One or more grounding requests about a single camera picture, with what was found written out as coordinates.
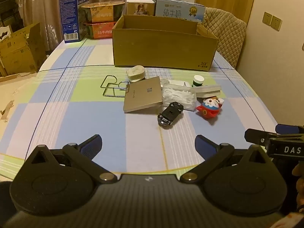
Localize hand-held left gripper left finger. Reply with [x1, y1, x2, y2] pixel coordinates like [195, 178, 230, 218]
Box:
[24, 134, 118, 184]

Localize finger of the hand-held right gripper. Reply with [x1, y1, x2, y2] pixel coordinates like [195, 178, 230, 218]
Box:
[245, 128, 270, 146]
[275, 124, 300, 134]

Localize green and white small bottle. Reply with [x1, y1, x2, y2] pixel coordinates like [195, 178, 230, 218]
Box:
[192, 75, 205, 87]

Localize white humidifier box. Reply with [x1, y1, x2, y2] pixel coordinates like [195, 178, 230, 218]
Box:
[125, 0, 156, 16]

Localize person's right hand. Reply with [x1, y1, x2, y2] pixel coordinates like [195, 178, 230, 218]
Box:
[292, 163, 304, 216]

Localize green orange instant food bowl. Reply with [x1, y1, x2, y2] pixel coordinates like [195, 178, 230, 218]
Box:
[79, 1, 125, 24]

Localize white remote control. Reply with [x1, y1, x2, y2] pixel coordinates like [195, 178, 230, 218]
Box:
[166, 79, 191, 87]

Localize white plug adapter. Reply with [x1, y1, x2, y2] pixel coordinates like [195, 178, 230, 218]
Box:
[126, 66, 146, 83]

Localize red cartoon cat toy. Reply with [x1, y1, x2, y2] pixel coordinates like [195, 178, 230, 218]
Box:
[196, 97, 224, 120]

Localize translucent white plastic box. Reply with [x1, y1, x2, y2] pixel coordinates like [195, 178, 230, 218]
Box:
[195, 85, 222, 98]

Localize metal wire puzzle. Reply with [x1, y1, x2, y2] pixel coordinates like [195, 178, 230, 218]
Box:
[101, 75, 130, 97]

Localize beige wall socket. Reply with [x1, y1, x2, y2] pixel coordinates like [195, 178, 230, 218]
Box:
[262, 12, 283, 31]

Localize chair with quilted cover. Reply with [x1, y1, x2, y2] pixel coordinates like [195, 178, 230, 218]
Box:
[201, 7, 247, 69]

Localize black toy car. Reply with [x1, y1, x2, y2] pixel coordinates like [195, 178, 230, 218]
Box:
[157, 101, 184, 126]

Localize dark blue milk carton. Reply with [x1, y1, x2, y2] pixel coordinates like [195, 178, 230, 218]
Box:
[59, 0, 91, 44]

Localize red orange instant food bowl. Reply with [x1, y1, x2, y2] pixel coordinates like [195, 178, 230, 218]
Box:
[83, 21, 119, 40]

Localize light blue milk carton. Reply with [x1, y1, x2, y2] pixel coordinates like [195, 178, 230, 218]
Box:
[151, 0, 206, 24]

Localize cardboard boxes on floor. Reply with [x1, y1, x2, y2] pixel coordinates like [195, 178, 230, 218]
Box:
[0, 22, 47, 77]

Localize beige curtain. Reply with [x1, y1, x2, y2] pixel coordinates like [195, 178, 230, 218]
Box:
[13, 0, 181, 51]

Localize clear floss pick box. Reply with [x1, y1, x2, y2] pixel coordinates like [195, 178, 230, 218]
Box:
[162, 83, 197, 111]

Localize brown cardboard box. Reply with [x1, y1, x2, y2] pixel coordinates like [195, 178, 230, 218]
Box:
[112, 15, 219, 72]

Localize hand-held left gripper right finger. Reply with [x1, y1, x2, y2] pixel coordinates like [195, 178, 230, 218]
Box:
[179, 134, 272, 184]

